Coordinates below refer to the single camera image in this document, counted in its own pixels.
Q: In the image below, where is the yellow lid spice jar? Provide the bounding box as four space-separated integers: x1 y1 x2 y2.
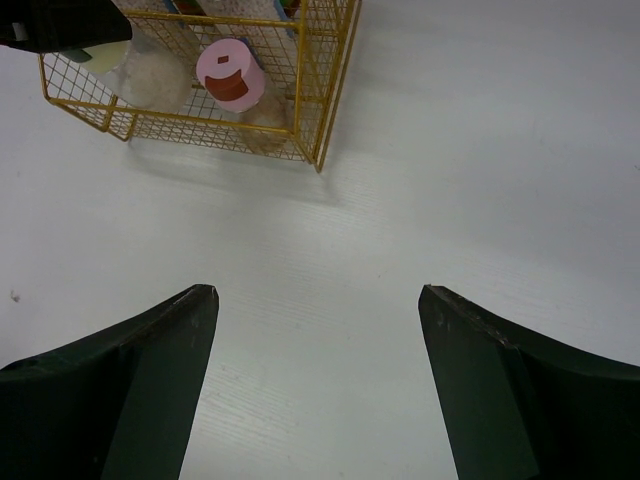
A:
62 33 191 113

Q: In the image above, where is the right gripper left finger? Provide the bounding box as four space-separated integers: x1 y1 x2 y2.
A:
1 284 219 479

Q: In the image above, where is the pink lid spice jar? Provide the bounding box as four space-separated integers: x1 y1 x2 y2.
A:
196 38 293 155

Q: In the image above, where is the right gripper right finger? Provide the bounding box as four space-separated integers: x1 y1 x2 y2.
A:
418 285 639 479

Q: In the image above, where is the yellow wire rack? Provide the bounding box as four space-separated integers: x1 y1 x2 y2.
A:
39 1 361 169

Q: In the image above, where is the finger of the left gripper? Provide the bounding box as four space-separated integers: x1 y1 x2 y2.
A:
1 0 132 54

